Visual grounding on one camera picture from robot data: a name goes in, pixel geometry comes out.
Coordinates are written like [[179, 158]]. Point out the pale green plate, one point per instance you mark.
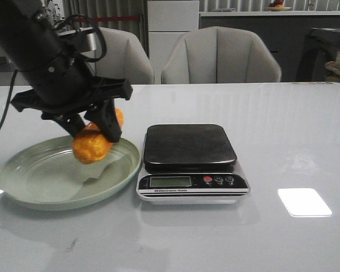
[[47, 176]]

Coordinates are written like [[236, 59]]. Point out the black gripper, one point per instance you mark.
[[65, 86]]

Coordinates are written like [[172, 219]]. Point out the black glossy box unit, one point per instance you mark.
[[321, 45]]

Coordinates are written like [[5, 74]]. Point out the right grey upholstered chair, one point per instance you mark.
[[220, 55]]

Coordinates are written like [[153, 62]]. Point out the coloured sticker strip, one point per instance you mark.
[[311, 83]]

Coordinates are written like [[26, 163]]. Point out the fruit plate on counter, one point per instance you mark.
[[278, 5]]

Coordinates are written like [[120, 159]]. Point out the grey upholstered chair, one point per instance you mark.
[[125, 58], [220, 55]]

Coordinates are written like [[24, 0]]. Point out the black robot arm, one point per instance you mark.
[[25, 28]]

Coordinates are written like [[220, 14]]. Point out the left grey upholstered chair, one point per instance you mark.
[[125, 58]]

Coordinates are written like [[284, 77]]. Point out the metal camera box on wrist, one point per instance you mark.
[[86, 39]]

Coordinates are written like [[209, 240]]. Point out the dark sideboard counter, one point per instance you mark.
[[283, 32]]

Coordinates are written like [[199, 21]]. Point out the digital kitchen scale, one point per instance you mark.
[[190, 164]]

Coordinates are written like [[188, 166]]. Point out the white drawer cabinet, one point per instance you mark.
[[168, 20]]

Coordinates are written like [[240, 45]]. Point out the orange corn cob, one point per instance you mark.
[[90, 145]]

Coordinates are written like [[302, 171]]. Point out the red barrier belt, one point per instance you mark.
[[117, 18]]

